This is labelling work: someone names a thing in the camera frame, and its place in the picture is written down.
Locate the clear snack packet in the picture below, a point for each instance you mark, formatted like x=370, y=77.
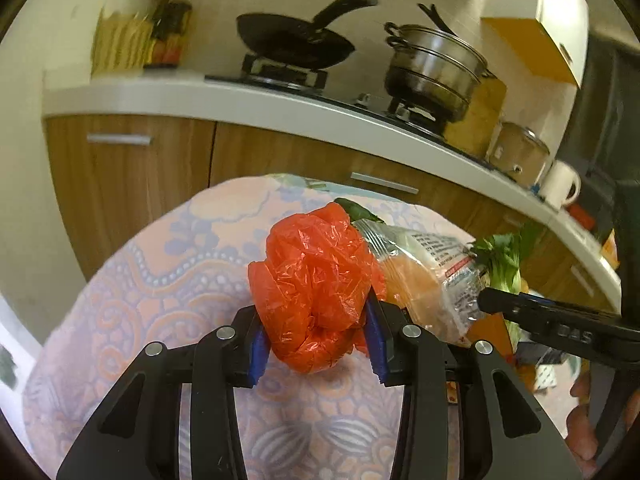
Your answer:
x=425, y=280

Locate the green leafy vegetable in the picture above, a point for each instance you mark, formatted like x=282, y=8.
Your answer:
x=502, y=260

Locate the dark door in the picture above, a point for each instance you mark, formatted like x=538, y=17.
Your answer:
x=600, y=110

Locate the red snack packet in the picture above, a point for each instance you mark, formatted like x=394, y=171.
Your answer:
x=584, y=216

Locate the white mug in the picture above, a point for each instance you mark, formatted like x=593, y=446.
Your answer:
x=557, y=185

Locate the orange packet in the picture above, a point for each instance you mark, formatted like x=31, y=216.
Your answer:
x=490, y=332

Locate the orange plastic bag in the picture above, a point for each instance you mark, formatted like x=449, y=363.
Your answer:
x=310, y=280

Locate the steel steamer pot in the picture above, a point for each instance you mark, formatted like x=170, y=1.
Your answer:
x=435, y=70

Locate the black wok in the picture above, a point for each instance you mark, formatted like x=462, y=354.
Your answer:
x=295, y=42

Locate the yellow plastic basket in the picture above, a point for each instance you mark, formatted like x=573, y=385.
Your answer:
x=120, y=45

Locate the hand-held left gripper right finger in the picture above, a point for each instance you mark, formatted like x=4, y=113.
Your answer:
x=376, y=340

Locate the dark sauce bottle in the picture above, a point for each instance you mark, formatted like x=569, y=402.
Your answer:
x=160, y=40
x=180, y=25

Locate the wooden kitchen cabinet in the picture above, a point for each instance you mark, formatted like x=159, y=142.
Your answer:
x=125, y=185

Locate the patterned pink tablecloth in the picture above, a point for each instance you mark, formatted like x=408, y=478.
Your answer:
x=150, y=285

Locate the person's right hand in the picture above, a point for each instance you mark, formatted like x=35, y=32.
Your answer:
x=580, y=425

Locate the black gas stove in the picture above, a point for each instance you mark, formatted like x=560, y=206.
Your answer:
x=280, y=74

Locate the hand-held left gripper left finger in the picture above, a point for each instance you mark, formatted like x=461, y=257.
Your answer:
x=259, y=350

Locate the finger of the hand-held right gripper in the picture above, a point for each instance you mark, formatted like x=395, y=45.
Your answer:
x=550, y=322

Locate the dark green leaf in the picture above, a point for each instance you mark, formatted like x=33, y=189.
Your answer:
x=357, y=210

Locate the white kitchen countertop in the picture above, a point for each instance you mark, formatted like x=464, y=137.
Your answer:
x=150, y=97

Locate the wooden cutting board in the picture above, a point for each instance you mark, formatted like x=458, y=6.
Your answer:
x=480, y=120

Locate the yellow white wall cabinet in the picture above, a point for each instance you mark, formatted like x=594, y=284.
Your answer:
x=545, y=35

